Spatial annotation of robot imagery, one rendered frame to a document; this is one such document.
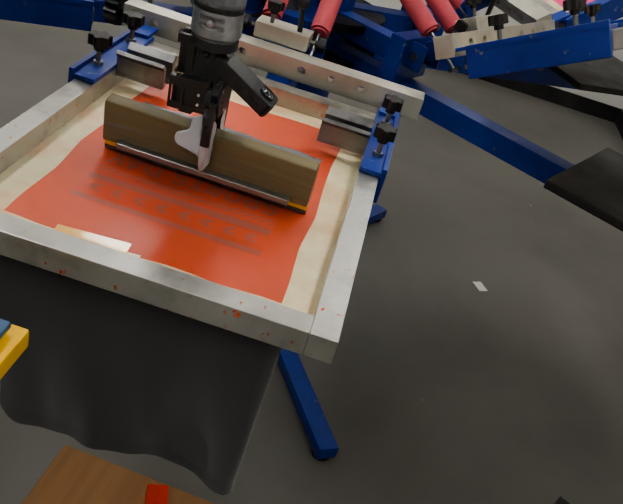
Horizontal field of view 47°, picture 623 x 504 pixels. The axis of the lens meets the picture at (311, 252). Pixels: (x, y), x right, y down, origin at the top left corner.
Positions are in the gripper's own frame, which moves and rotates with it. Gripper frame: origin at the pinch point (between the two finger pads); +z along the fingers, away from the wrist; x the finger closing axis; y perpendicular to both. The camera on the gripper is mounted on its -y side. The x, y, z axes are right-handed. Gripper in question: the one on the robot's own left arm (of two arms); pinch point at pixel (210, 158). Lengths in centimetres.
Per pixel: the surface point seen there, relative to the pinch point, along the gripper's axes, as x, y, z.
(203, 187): 1.4, 0.0, 4.8
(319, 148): -27.1, -15.2, 5.7
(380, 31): -97, -19, 0
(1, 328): 47.2, 9.4, 2.2
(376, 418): -59, -50, 103
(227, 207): 5.1, -5.2, 4.9
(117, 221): 18.3, 7.9, 4.3
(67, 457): -9, 26, 97
